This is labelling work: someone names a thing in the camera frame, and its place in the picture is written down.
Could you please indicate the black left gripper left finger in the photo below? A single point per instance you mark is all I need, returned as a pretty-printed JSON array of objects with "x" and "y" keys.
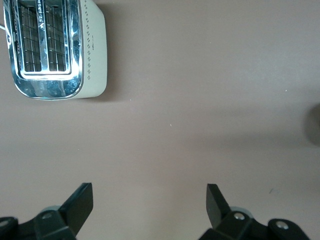
[{"x": 72, "y": 212}]

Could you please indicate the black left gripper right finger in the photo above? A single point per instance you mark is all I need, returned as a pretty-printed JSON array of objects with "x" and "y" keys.
[{"x": 225, "y": 222}]

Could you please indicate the beige chrome toaster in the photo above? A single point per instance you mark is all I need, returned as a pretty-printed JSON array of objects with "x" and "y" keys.
[{"x": 95, "y": 50}]

